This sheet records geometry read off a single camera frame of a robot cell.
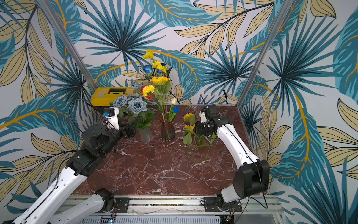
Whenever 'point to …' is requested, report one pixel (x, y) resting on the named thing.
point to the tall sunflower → (190, 117)
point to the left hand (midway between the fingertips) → (130, 121)
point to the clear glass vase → (146, 134)
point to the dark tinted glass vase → (168, 130)
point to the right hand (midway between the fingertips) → (196, 129)
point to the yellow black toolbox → (106, 96)
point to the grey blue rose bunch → (134, 107)
